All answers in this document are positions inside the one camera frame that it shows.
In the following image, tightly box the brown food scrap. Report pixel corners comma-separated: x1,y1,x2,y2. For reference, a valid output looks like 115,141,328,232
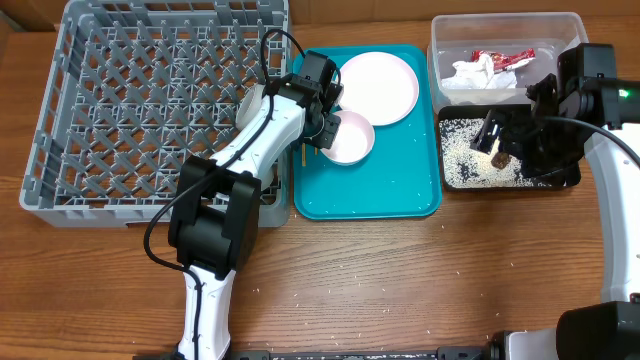
491,152,511,170

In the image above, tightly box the pink bowl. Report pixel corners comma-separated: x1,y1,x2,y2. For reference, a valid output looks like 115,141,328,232
321,110,375,166

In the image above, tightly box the large pink plate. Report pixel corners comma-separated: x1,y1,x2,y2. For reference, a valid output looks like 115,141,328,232
338,52,420,127

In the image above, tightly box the white tissue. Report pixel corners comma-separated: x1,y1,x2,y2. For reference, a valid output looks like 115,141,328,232
441,54,517,90

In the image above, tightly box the red snack wrapper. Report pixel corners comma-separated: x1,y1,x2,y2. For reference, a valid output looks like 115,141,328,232
471,48,536,73

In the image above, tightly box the grey bowl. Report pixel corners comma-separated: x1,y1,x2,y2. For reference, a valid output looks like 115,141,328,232
236,84,265,130

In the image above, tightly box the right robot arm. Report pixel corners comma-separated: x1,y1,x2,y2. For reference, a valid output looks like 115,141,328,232
470,43,639,359

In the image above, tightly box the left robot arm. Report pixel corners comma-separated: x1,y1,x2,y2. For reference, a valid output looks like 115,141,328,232
169,51,343,359

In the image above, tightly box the black waste tray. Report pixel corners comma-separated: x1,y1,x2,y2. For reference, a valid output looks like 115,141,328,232
437,103,583,193

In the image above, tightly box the clear plastic waste bin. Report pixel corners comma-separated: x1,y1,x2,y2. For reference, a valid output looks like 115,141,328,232
427,12,589,112

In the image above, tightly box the white spilled rice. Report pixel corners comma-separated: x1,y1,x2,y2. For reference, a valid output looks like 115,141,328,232
439,118,545,190

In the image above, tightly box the teal plastic tray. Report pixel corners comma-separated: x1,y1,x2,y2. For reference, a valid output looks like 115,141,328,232
293,45,442,220

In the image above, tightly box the grey plastic dish rack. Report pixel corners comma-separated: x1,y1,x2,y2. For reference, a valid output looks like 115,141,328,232
19,0,291,227

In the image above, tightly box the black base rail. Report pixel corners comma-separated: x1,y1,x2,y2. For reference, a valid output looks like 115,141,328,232
132,344,501,360

